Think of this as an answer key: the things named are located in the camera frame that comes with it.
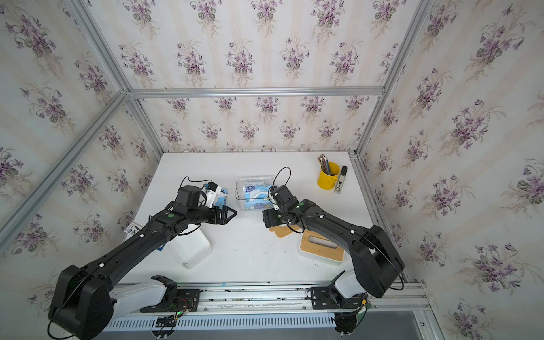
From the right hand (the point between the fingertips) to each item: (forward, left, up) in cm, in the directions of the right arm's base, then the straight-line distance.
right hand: (274, 215), depth 86 cm
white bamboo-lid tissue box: (-10, -16, -6) cm, 20 cm away
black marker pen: (+23, -33, -6) cm, 41 cm away
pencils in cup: (+25, -23, +5) cm, 34 cm away
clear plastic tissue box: (+16, +17, -4) cm, 23 cm away
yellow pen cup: (+21, -26, -3) cm, 33 cm away
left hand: (-2, +17, +6) cm, 18 cm away
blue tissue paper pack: (+9, +8, +1) cm, 12 cm away
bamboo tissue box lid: (-3, -4, -8) cm, 10 cm away
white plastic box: (-11, +33, -7) cm, 36 cm away
